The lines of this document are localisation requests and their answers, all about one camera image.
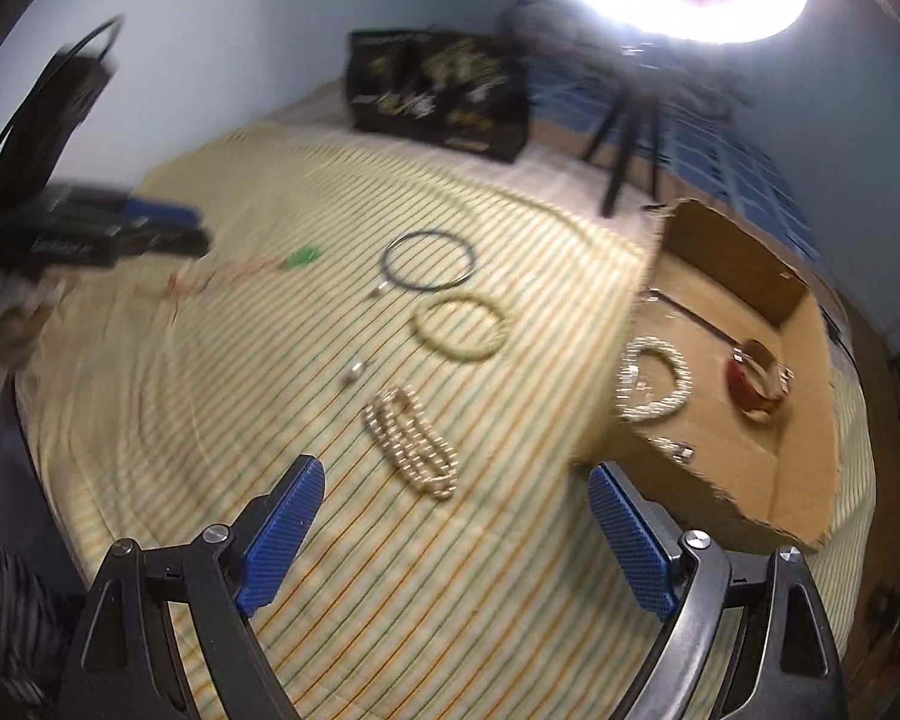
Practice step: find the red-brown wrist watch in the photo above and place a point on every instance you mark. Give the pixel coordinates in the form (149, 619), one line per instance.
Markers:
(742, 390)

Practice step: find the dark thin bangle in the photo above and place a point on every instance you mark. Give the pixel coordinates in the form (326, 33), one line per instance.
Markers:
(383, 261)

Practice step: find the small silver jewelry piece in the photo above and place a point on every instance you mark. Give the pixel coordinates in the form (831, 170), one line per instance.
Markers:
(679, 452)

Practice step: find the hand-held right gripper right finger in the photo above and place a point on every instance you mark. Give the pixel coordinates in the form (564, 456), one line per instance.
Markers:
(634, 540)

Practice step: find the blue checked bedsheet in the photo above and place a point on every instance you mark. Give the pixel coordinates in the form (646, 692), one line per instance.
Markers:
(720, 165)

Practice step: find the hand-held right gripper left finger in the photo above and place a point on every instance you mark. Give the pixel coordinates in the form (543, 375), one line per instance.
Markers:
(285, 525)

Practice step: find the green bangle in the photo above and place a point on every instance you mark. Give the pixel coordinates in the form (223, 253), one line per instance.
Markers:
(450, 351)

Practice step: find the person's striped clothing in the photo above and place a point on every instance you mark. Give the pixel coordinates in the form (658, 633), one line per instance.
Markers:
(7, 615)

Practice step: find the beige plaid bed sheet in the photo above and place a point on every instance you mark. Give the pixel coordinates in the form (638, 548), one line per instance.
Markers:
(562, 165)

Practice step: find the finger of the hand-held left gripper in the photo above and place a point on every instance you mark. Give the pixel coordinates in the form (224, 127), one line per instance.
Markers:
(157, 208)
(165, 241)

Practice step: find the person's left hand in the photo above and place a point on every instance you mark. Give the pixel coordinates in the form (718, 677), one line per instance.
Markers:
(19, 322)

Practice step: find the cardboard box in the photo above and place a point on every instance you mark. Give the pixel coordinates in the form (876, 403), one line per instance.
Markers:
(720, 465)

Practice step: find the yellow striped cloth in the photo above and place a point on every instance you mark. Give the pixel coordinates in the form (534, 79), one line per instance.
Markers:
(270, 390)

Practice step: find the black tripod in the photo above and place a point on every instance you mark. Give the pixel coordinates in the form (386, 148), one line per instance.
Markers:
(619, 165)

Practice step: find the black printed bag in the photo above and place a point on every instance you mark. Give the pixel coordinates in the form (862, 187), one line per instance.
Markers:
(435, 90)

